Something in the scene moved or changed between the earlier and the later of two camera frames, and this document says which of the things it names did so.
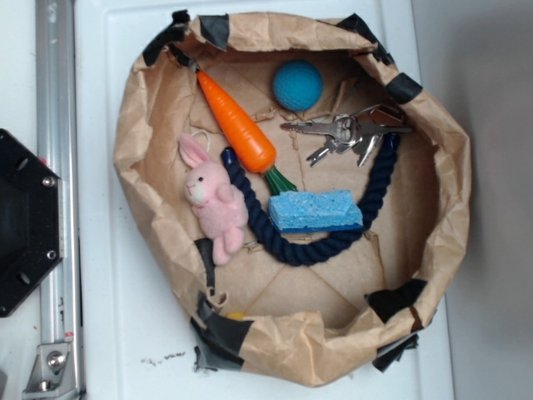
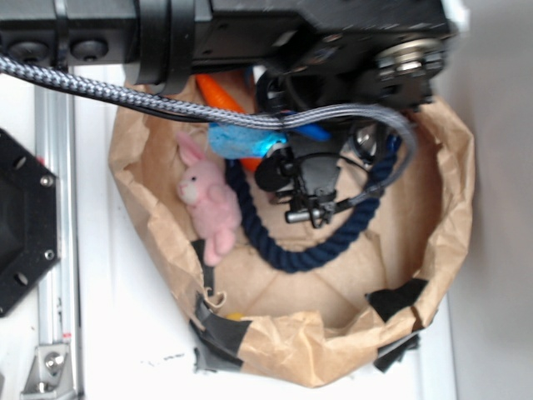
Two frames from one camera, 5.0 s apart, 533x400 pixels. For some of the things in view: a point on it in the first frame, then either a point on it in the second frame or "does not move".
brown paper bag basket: [359, 308] does not move
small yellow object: [236, 316] does not move
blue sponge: [297, 210] -> [234, 142]
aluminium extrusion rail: [57, 144] does not move
